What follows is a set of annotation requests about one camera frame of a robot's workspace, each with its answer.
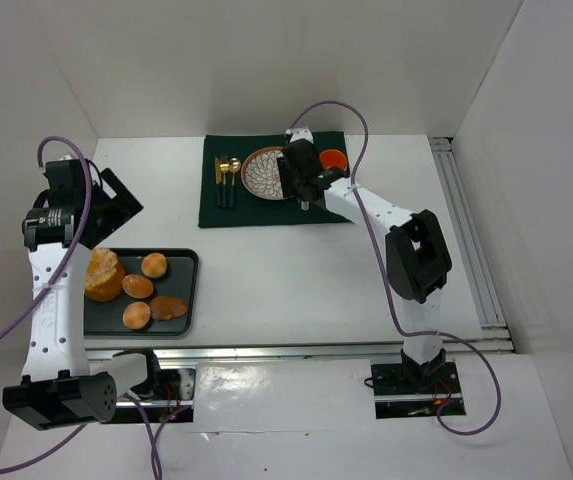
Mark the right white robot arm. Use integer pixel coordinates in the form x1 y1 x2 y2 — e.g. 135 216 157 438
277 128 452 391

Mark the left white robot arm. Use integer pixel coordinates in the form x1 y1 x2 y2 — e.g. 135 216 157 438
2 159 148 430

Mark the large orange round bread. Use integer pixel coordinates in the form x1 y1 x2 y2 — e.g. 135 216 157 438
85 248 125 302

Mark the orange mug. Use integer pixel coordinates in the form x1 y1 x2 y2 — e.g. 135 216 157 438
319 149 349 177

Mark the floral patterned plate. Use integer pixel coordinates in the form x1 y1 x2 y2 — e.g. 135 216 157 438
241 146 288 201

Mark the dark green placemat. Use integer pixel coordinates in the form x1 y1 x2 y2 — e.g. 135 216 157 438
198 134 346 228

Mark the round bun middle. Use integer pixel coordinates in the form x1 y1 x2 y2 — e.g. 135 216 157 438
122 274 155 299

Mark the round bun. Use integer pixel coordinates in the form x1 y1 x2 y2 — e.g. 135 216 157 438
122 302 151 330
141 252 168 279
122 274 155 299

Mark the round bun top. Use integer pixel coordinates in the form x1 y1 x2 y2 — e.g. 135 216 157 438
141 252 168 279

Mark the round bun bottom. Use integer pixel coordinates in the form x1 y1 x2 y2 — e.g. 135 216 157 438
122 302 151 330

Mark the brown croissant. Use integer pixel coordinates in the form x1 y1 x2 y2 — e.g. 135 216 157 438
149 295 190 321

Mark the gold spoon dark handle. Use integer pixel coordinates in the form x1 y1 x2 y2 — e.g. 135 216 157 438
228 158 242 208

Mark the gold fork dark handle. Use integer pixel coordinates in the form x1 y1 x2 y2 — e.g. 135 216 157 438
219 156 229 208

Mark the gold knife dark handle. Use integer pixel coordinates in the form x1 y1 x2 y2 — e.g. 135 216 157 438
214 157 223 208

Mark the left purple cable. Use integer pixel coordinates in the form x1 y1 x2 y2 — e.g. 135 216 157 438
0 136 187 480

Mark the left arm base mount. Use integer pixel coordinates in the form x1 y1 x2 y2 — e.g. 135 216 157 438
99 363 198 425

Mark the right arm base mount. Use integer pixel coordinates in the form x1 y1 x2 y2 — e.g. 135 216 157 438
364 362 466 420

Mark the aluminium rail right side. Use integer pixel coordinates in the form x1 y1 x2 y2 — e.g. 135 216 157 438
428 137 516 354

